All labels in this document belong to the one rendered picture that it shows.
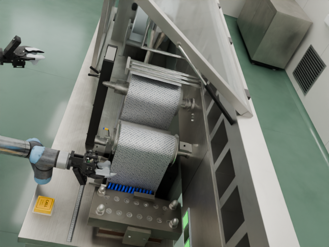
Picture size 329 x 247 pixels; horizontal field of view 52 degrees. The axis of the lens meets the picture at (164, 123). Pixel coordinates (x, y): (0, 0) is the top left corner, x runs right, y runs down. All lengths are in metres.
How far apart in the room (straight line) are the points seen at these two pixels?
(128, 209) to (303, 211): 2.42
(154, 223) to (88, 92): 1.06
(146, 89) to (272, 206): 0.85
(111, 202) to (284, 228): 0.84
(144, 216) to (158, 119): 0.45
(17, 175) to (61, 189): 1.23
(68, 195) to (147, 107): 0.55
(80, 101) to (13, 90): 1.57
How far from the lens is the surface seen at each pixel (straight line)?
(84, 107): 2.11
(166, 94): 1.54
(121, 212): 1.48
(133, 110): 1.57
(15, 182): 2.83
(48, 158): 1.47
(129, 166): 1.47
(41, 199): 1.61
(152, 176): 1.52
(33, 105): 3.47
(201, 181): 1.27
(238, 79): 1.27
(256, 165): 0.97
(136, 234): 1.48
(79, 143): 1.88
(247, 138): 1.04
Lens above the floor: 2.23
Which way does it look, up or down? 38 degrees down
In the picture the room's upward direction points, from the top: 22 degrees clockwise
